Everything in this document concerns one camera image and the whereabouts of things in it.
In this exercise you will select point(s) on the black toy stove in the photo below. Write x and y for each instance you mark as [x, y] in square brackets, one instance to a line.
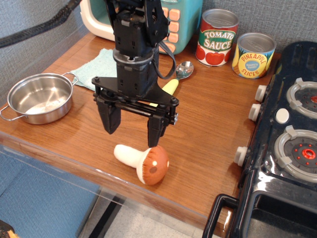
[278, 184]

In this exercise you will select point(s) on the tomato sauce can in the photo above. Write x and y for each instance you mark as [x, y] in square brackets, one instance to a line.
[217, 32]

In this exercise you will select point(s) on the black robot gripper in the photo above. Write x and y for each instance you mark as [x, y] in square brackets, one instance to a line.
[136, 90]

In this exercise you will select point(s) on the small stainless steel pot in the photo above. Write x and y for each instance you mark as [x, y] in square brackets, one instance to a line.
[41, 98]

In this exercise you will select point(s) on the light blue folded towel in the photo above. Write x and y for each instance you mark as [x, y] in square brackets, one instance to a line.
[102, 66]

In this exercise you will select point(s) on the pineapple slices can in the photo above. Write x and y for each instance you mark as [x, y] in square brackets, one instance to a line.
[253, 55]

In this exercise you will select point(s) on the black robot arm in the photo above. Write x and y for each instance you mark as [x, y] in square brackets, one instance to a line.
[140, 27]

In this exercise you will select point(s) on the spoon with yellow-green handle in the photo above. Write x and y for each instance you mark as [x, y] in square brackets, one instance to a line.
[184, 70]

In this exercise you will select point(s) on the plush brown mushroom toy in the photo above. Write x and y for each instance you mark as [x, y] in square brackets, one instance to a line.
[151, 165]

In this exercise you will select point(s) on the teal toy microwave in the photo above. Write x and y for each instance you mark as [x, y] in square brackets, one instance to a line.
[184, 17]

